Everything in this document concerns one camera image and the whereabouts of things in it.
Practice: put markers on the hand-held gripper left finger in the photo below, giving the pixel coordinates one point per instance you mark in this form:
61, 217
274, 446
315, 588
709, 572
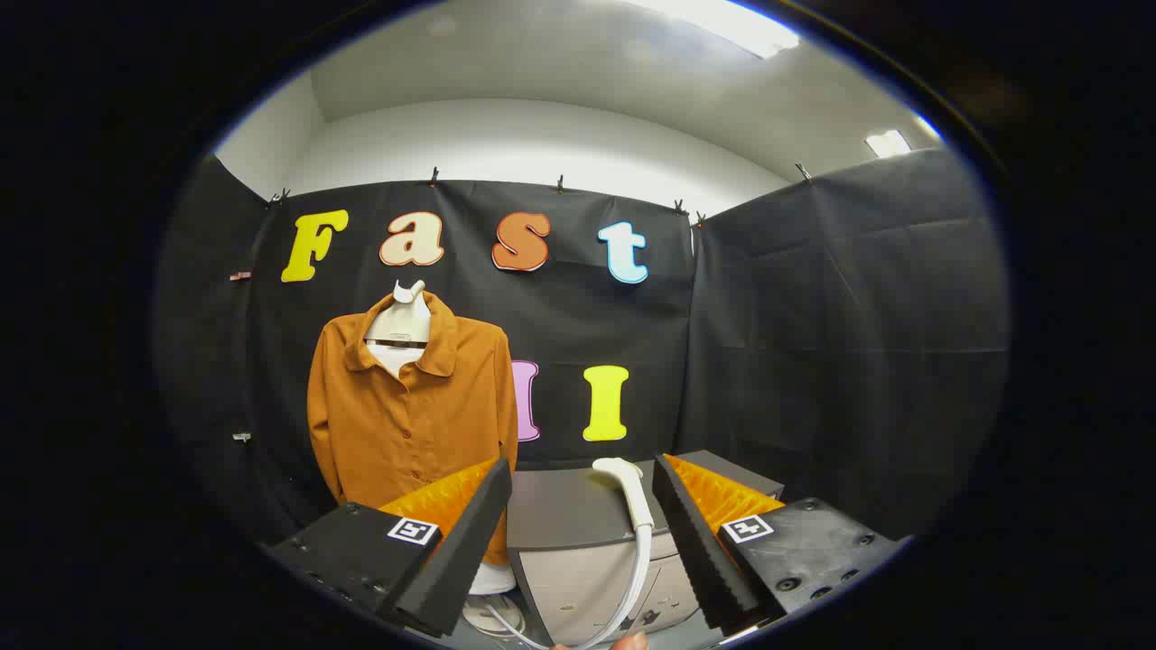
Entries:
461, 560

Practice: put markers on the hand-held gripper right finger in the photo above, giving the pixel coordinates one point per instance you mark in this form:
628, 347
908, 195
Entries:
700, 551

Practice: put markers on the brown button shirt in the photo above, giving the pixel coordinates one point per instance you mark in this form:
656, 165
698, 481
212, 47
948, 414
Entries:
406, 424

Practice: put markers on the white garment hanger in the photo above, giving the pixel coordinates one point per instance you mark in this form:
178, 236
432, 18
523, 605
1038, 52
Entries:
406, 316

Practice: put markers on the white round base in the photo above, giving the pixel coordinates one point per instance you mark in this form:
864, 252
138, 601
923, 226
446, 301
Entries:
492, 580

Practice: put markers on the grey cabinet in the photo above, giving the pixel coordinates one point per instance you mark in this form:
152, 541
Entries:
569, 515

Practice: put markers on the black backdrop cloth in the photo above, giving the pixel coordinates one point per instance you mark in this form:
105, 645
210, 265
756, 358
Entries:
813, 343

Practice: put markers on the row of black clips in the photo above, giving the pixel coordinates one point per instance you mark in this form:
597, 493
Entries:
434, 175

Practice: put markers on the small ceiling light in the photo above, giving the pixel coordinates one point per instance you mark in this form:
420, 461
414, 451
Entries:
888, 143

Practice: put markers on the long ceiling light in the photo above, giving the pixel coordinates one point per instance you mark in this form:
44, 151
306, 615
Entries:
722, 23

